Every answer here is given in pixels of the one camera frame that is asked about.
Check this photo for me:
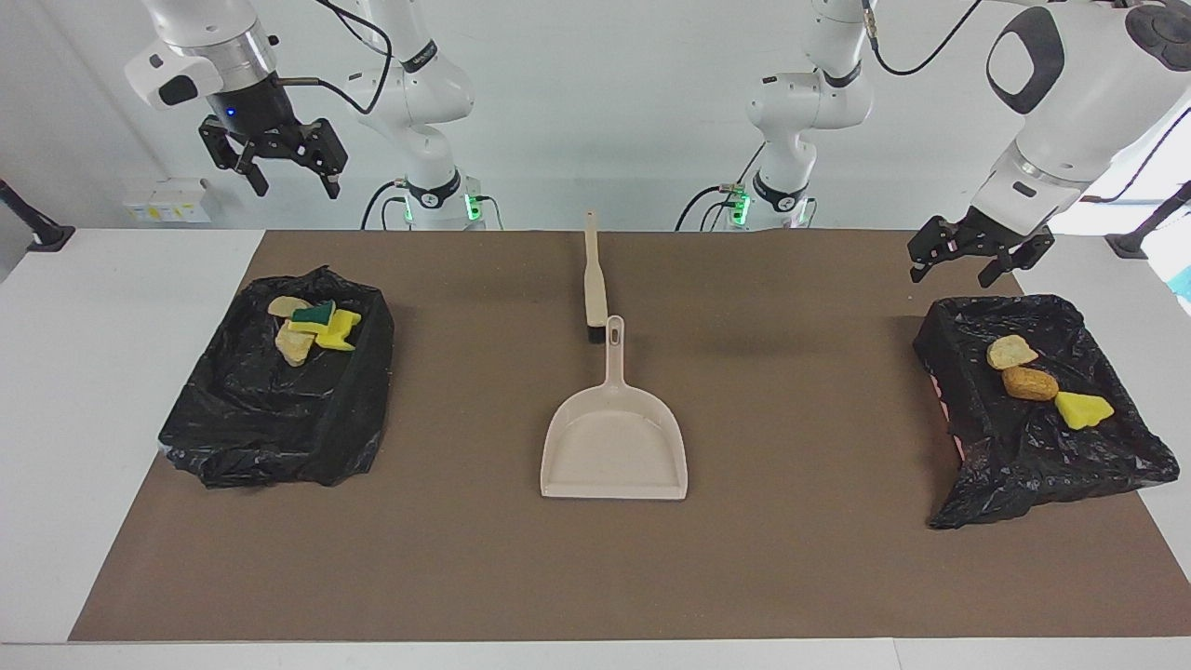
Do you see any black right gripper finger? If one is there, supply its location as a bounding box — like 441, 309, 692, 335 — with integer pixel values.
300, 117, 350, 201
198, 115, 271, 198

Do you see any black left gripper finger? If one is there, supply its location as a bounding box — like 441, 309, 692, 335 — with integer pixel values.
908, 216, 959, 284
978, 234, 1056, 289

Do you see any brown peanut shaped piece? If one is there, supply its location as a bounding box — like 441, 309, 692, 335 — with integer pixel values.
1001, 366, 1061, 403

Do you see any green and yellow sponge piece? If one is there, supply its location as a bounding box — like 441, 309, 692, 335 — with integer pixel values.
288, 299, 338, 336

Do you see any beige hand brush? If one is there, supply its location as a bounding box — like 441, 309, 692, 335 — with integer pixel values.
582, 210, 609, 342

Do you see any beige plastic dustpan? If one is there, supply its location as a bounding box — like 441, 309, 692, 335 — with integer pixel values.
540, 315, 689, 502

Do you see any black bag lined pink bin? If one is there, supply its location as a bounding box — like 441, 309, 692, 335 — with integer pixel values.
912, 294, 1181, 531

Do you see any brown table mat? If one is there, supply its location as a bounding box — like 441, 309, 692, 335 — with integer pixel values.
70, 230, 1191, 643

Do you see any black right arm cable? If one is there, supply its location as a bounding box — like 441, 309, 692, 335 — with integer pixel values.
275, 0, 394, 117

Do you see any black base power cable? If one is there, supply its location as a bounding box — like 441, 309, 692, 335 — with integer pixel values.
676, 183, 745, 231
361, 180, 410, 231

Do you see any white wall power box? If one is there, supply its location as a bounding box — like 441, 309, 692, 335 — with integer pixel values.
123, 177, 215, 224

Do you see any black camera stand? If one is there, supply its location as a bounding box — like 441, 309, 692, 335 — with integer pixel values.
0, 177, 76, 253
1105, 181, 1191, 260

